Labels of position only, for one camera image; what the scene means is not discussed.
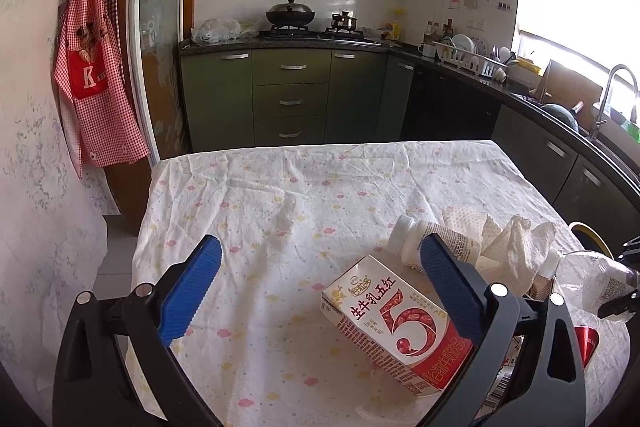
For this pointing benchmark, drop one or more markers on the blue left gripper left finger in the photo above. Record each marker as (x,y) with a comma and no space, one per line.
(187,291)

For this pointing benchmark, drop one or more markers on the red white milk carton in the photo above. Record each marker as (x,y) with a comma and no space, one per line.
(398,328)

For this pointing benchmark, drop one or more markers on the floral white tablecloth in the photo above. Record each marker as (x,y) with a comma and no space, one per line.
(290,221)

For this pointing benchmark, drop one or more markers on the clear plastic bag on counter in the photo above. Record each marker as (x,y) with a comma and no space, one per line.
(216,30)

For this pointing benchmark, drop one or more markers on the clear crushed plastic bottle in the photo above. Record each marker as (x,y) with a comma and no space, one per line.
(588,279)

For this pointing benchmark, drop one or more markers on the green lower kitchen cabinets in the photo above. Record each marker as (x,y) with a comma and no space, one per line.
(243,97)

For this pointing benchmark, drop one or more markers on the white dish rack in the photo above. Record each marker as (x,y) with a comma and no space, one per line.
(460,51)

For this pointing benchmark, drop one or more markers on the chrome kitchen faucet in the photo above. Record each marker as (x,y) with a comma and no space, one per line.
(599,121)

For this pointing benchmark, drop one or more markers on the red checkered apron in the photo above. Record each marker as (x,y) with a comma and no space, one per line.
(99,124)

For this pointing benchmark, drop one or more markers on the black wok with lid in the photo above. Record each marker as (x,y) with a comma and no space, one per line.
(290,14)

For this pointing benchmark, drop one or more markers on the glass sliding door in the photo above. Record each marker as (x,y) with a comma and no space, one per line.
(154,29)

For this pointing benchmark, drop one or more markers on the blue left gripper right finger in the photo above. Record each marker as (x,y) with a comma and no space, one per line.
(453,281)

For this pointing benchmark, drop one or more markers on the dark pan in sink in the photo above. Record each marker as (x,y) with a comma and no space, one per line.
(566,115)

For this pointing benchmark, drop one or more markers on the red soda can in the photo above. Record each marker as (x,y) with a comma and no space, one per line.
(588,340)

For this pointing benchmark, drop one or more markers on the white paper towel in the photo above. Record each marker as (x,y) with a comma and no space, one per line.
(511,255)

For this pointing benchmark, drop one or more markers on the small pot on stove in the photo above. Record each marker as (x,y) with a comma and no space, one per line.
(343,21)

